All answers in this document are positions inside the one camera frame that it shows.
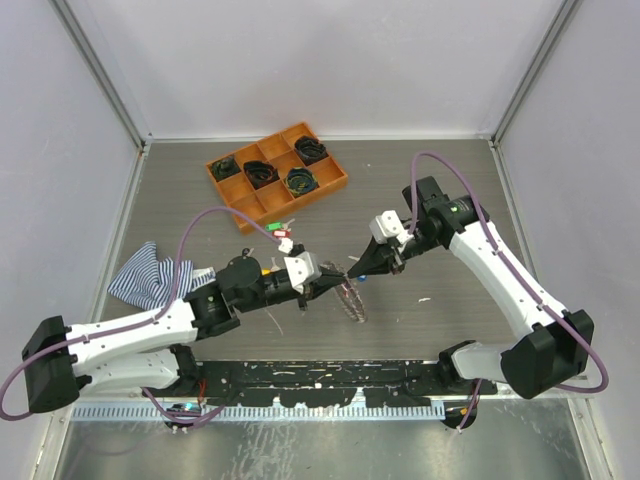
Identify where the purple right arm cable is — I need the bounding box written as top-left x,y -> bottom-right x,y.
408,151 -> 610,431

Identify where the blue striped cloth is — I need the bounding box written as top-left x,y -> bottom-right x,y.
107,241 -> 215,311

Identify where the slotted cable duct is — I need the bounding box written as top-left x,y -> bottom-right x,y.
70,399 -> 445,422

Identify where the blue yellow rolled tie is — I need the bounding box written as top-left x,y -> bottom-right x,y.
284,167 -> 319,198

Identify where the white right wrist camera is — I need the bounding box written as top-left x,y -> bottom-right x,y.
369,210 -> 414,246

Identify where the dark rolled tie far left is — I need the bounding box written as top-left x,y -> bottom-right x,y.
209,155 -> 239,182

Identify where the key with red tag left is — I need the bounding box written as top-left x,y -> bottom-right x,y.
271,228 -> 291,239

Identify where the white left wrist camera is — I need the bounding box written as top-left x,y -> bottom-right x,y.
284,251 -> 322,294

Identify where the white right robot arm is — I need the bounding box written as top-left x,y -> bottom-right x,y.
347,176 -> 594,399

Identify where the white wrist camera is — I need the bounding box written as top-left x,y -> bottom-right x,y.
284,251 -> 322,294
369,210 -> 414,246

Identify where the black mounting base plate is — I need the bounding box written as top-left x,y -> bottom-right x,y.
150,360 -> 476,408

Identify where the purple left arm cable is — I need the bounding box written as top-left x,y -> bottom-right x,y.
0,206 -> 294,422

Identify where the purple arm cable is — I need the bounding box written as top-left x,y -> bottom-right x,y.
0,206 -> 294,422
408,151 -> 610,431

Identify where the left aluminium frame post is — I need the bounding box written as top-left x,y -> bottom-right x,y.
50,0 -> 153,149

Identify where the aluminium corner post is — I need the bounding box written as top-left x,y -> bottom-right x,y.
490,0 -> 583,147

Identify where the orange compartment tray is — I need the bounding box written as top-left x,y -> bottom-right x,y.
206,122 -> 348,234

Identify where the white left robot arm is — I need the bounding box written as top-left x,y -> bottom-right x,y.
22,252 -> 346,414

